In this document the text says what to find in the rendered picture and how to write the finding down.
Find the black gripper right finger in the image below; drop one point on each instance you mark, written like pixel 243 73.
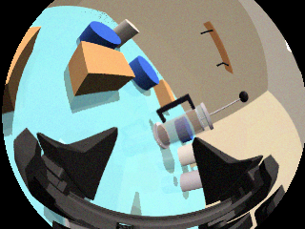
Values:
pixel 218 171

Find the glass french press with black handle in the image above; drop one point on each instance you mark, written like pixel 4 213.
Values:
pixel 184 126

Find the brown rectangular block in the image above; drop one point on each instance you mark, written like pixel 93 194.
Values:
pixel 94 68
pixel 164 93
pixel 18 63

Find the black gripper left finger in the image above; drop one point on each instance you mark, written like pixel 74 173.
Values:
pixel 84 160

